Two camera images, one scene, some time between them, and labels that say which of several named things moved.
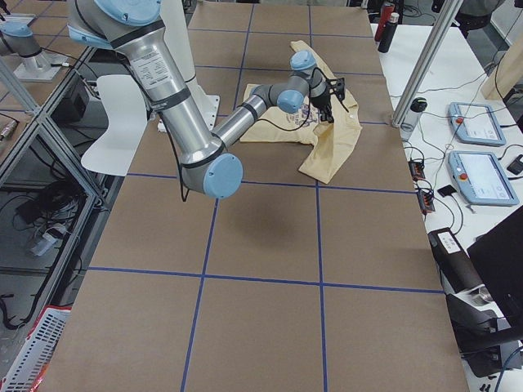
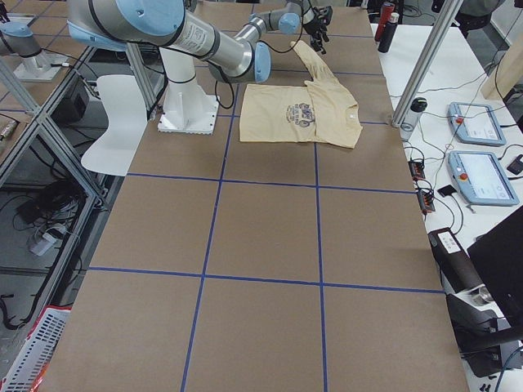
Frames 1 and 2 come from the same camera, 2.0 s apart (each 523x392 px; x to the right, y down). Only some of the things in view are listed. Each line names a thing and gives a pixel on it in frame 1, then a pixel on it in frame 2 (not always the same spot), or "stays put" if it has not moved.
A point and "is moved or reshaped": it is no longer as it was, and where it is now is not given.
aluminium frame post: [447, 16] stays put
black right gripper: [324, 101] → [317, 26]
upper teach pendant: [476, 124] stays put
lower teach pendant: [482, 177] stays put
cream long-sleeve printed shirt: [327, 122] is moved or reshaped
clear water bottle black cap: [417, 107] stays put
